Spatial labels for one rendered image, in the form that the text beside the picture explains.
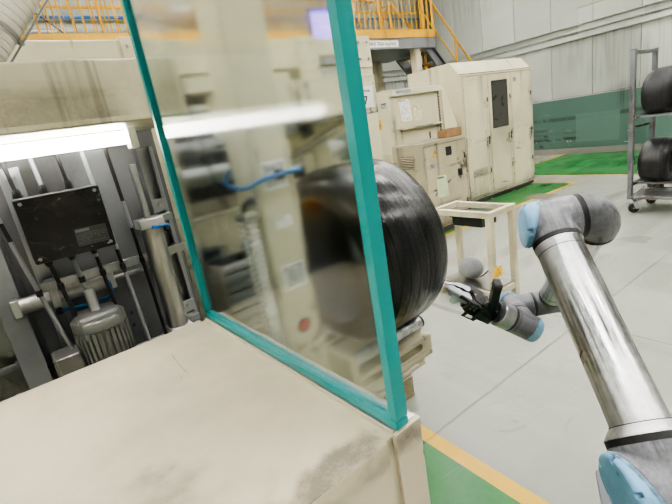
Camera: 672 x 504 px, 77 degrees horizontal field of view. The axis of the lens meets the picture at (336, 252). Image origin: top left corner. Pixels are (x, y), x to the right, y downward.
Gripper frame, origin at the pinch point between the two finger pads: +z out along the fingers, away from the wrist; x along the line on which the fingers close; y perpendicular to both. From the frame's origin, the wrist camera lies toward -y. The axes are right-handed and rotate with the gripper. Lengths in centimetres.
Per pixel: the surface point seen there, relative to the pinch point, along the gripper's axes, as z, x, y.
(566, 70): -439, 1094, 15
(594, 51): -451, 1063, -49
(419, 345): -2.4, -8.2, 23.5
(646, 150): -300, 413, -9
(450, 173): -124, 430, 134
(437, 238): 15.3, -2.4, -15.2
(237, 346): 58, -64, -14
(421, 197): 24.5, 5.1, -21.2
